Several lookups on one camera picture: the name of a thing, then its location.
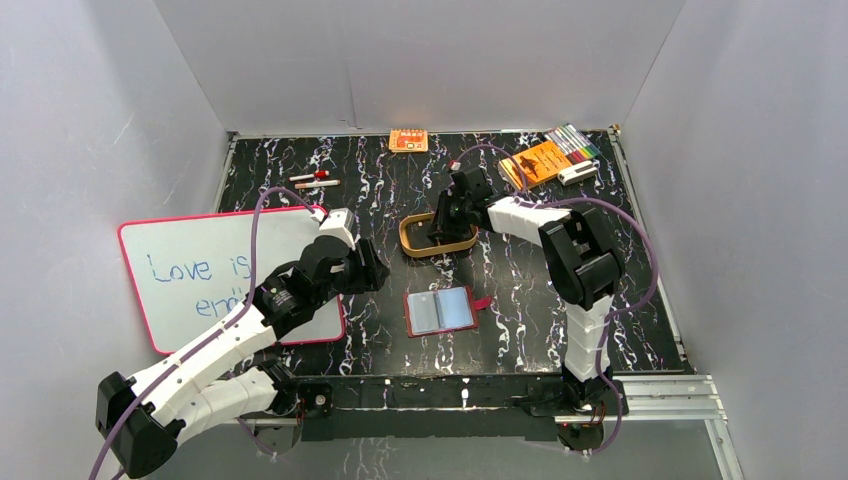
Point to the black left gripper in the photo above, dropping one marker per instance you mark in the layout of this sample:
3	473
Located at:
369	269

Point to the pack of coloured markers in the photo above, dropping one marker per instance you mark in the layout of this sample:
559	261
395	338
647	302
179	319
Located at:
573	143

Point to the orange capped white marker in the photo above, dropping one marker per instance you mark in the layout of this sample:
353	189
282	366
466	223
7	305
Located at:
317	184

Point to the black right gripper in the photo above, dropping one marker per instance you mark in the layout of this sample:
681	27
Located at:
442	225

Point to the white stapler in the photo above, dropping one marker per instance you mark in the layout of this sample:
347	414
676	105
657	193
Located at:
577	173

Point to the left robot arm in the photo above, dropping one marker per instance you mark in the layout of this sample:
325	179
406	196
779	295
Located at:
212	358

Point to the small orange spiral notepad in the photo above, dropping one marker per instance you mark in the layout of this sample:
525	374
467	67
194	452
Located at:
408	141

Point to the tan oval tray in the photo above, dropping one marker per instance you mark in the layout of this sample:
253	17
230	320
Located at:
415	243

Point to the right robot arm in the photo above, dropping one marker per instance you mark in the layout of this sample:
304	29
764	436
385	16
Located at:
584	269

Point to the red leather card holder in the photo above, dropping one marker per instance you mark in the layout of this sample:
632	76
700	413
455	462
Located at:
442	311

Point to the orange yellow book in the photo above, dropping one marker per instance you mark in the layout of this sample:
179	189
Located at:
534	166

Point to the red capped white marker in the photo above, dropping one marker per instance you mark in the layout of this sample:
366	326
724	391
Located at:
314	176

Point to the pink framed whiteboard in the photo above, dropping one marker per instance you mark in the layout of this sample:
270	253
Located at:
190	272

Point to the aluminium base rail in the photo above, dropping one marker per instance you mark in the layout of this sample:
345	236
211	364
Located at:
538	408

